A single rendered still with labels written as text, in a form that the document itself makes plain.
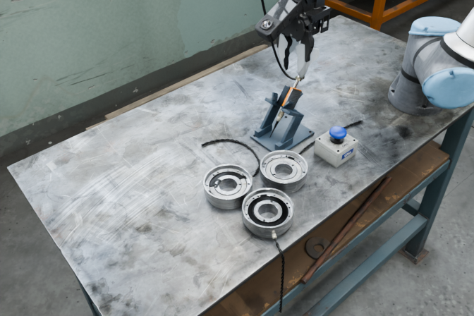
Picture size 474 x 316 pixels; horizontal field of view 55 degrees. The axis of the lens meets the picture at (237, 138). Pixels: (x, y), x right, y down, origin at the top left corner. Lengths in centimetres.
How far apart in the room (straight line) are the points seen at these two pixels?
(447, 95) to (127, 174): 74
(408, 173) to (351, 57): 40
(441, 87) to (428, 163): 49
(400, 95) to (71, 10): 165
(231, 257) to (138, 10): 186
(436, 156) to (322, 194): 63
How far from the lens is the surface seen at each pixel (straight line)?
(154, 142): 115
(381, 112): 126
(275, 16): 95
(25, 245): 213
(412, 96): 126
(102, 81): 260
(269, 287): 115
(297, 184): 98
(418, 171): 149
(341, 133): 105
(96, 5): 244
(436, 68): 108
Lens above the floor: 154
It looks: 40 degrees down
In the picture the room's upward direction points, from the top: 2 degrees counter-clockwise
